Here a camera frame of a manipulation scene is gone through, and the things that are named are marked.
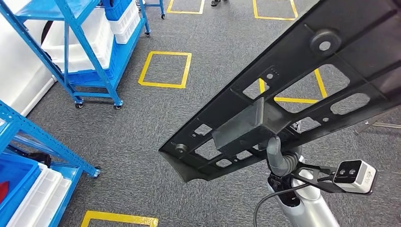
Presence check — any white car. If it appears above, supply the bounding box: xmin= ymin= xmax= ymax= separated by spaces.
xmin=0 ymin=0 xmax=57 ymax=116

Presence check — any blue metal shelf rack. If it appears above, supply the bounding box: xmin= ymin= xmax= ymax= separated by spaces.
xmin=142 ymin=0 xmax=166 ymax=20
xmin=0 ymin=100 xmax=102 ymax=227
xmin=0 ymin=0 xmax=152 ymax=110

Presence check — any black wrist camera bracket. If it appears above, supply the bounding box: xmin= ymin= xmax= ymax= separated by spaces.
xmin=289 ymin=163 xmax=345 ymax=194

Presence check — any black plastic panel part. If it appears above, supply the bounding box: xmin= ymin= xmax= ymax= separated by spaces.
xmin=158 ymin=0 xmax=401 ymax=183

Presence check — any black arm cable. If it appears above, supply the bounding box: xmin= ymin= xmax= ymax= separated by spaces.
xmin=253 ymin=183 xmax=311 ymax=227

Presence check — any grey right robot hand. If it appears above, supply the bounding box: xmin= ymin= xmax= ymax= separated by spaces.
xmin=266 ymin=136 xmax=285 ymax=177

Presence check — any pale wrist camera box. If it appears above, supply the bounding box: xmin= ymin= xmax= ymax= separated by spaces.
xmin=332 ymin=159 xmax=377 ymax=195

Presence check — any yellow floor tape square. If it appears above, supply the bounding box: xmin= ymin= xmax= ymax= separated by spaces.
xmin=138 ymin=51 xmax=192 ymax=89
xmin=258 ymin=68 xmax=329 ymax=105
xmin=166 ymin=0 xmax=206 ymax=15
xmin=253 ymin=0 xmax=298 ymax=21

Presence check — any large white plastic bin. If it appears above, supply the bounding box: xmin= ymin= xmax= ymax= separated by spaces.
xmin=41 ymin=8 xmax=115 ymax=74

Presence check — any red item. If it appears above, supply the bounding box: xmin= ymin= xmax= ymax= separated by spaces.
xmin=0 ymin=181 xmax=10 ymax=205

